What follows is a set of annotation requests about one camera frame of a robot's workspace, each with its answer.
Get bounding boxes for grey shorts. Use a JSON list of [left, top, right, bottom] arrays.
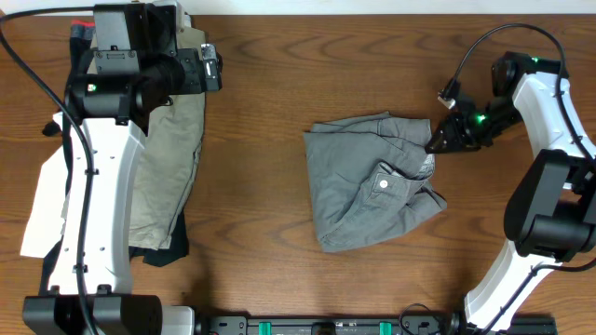
[[304, 113, 447, 252]]

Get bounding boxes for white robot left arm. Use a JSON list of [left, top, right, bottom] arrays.
[[21, 1, 222, 334]]

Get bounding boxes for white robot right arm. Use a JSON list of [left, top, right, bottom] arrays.
[[425, 51, 595, 334]]

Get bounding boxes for khaki beige shorts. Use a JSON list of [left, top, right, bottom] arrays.
[[86, 16, 209, 252]]

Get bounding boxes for black garment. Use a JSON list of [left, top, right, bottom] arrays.
[[39, 96, 204, 295]]

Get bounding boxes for white garment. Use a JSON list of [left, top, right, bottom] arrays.
[[20, 111, 71, 260]]

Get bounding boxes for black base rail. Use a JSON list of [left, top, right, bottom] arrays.
[[195, 315, 558, 335]]

